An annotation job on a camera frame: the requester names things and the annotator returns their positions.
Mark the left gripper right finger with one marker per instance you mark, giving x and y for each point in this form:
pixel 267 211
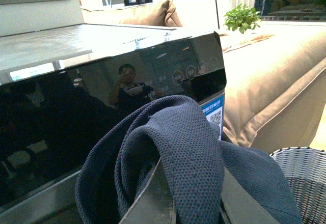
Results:
pixel 238 206

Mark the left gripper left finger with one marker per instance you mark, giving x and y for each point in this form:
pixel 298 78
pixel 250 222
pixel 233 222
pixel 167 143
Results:
pixel 155 204

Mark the navy blue knit garment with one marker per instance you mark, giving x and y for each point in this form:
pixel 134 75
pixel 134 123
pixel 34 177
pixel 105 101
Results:
pixel 175 130

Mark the dark grey washing machine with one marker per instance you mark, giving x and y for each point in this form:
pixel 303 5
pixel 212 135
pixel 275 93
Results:
pixel 63 89

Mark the white woven laundry basket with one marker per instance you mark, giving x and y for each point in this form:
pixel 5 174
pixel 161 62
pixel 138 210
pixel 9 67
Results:
pixel 304 169

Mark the blue QR code sticker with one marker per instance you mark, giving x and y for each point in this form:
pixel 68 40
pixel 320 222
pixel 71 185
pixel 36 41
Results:
pixel 214 112

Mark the tan fabric sofa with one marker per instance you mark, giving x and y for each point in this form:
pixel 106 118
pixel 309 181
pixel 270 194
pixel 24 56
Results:
pixel 275 92

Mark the green potted plant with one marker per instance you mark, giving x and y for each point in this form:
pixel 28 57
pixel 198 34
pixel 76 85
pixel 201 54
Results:
pixel 242 18

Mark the tan sofa back cushion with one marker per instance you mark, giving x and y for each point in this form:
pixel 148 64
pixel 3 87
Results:
pixel 160 13

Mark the white counter ledge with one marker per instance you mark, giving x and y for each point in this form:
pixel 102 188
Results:
pixel 23 16

